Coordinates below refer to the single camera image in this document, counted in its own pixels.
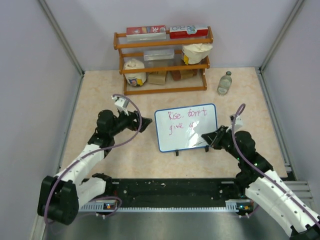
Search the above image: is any white cloth bag left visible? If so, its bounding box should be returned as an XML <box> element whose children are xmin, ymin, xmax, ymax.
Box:
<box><xmin>123</xmin><ymin>58</ymin><xmax>147</xmax><ymax>87</ymax></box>

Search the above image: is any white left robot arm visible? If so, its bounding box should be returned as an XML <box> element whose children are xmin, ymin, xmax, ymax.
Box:
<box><xmin>37</xmin><ymin>109</ymin><xmax>153</xmax><ymax>225</ymax></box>

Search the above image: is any brown box under shelf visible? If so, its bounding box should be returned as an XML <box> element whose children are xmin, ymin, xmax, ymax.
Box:
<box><xmin>147</xmin><ymin>71</ymin><xmax>167</xmax><ymax>85</ymax></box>

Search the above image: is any brown block under shelf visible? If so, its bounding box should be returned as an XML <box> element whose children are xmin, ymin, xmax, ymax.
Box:
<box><xmin>170</xmin><ymin>69</ymin><xmax>198</xmax><ymax>81</ymax></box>

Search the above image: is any white cloth bag right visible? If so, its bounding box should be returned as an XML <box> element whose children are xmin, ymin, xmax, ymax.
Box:
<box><xmin>181</xmin><ymin>43</ymin><xmax>213</xmax><ymax>65</ymax></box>

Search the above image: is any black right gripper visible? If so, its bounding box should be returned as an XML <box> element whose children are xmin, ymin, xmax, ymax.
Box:
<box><xmin>201</xmin><ymin>124</ymin><xmax>243</xmax><ymax>161</ymax></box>

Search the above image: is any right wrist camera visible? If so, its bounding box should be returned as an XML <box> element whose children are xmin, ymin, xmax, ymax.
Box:
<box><xmin>228</xmin><ymin>114</ymin><xmax>244</xmax><ymax>132</ymax></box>

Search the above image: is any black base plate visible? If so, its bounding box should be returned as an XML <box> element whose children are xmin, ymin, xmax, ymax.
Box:
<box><xmin>82</xmin><ymin>177</ymin><xmax>253</xmax><ymax>208</ymax></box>

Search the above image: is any clear plastic box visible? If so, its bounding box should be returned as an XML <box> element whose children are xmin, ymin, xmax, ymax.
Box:
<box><xmin>143</xmin><ymin>49</ymin><xmax>175</xmax><ymax>61</ymax></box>

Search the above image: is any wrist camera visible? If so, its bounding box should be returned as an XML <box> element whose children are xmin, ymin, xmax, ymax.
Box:
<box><xmin>111</xmin><ymin>94</ymin><xmax>129</xmax><ymax>116</ymax></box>
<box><xmin>228</xmin><ymin>114</ymin><xmax>244</xmax><ymax>132</ymax></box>

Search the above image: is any blue-framed whiteboard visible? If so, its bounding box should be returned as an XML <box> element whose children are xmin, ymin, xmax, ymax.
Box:
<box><xmin>154</xmin><ymin>103</ymin><xmax>218</xmax><ymax>153</ymax></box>

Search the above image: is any white cloth bag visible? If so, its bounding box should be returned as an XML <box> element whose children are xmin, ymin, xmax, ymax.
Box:
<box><xmin>181</xmin><ymin>43</ymin><xmax>213</xmax><ymax>65</ymax></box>
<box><xmin>123</xmin><ymin>58</ymin><xmax>147</xmax><ymax>87</ymax></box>

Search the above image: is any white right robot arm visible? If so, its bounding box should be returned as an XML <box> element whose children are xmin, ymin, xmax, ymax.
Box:
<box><xmin>201</xmin><ymin>125</ymin><xmax>320</xmax><ymax>240</ymax></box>

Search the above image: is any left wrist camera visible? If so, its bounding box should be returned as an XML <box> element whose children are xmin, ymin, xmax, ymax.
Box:
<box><xmin>111</xmin><ymin>94</ymin><xmax>129</xmax><ymax>116</ymax></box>

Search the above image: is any red toothpaste box right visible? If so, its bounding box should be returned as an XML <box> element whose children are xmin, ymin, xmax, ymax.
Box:
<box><xmin>169</xmin><ymin>25</ymin><xmax>209</xmax><ymax>39</ymax></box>

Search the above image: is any grey cable duct rail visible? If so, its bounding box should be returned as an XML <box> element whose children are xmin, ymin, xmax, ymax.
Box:
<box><xmin>79</xmin><ymin>197</ymin><xmax>254</xmax><ymax>213</ymax></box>

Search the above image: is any wooden shelf rack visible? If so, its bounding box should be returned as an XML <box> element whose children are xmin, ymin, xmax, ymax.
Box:
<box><xmin>113</xmin><ymin>26</ymin><xmax>214</xmax><ymax>96</ymax></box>

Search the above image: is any red toothpaste box left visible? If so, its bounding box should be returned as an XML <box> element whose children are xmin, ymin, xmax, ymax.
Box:
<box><xmin>126</xmin><ymin>25</ymin><xmax>167</xmax><ymax>42</ymax></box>

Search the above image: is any clear glass bottle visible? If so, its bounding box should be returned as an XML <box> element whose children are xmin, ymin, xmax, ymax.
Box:
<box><xmin>217</xmin><ymin>71</ymin><xmax>232</xmax><ymax>96</ymax></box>

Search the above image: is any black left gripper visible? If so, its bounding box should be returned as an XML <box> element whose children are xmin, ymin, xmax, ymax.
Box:
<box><xmin>109</xmin><ymin>107</ymin><xmax>152</xmax><ymax>137</ymax></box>

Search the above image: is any red toothpaste box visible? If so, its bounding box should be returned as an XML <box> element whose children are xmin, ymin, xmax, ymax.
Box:
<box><xmin>169</xmin><ymin>25</ymin><xmax>209</xmax><ymax>39</ymax></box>
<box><xmin>126</xmin><ymin>25</ymin><xmax>167</xmax><ymax>42</ymax></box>

